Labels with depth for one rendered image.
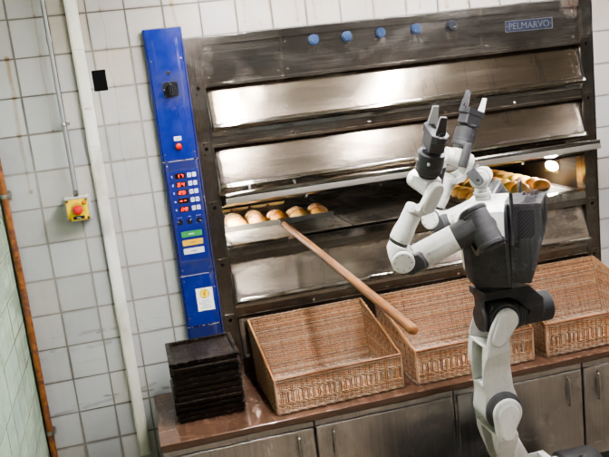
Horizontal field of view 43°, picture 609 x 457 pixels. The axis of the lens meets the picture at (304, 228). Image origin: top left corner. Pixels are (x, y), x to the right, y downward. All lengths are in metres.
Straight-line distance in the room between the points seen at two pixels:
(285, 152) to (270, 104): 0.22
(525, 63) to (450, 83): 0.40
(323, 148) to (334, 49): 0.44
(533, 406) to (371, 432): 0.73
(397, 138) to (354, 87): 0.31
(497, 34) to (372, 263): 1.21
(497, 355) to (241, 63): 1.61
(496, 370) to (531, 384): 0.58
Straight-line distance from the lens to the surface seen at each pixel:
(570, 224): 4.05
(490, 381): 2.94
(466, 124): 3.09
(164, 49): 3.33
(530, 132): 3.86
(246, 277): 3.50
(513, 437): 3.01
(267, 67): 3.44
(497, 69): 3.79
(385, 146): 3.57
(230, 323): 3.54
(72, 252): 3.42
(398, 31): 3.60
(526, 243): 2.73
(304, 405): 3.19
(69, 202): 3.31
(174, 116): 3.33
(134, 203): 3.39
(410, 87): 3.60
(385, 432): 3.29
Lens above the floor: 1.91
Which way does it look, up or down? 12 degrees down
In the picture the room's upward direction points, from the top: 7 degrees counter-clockwise
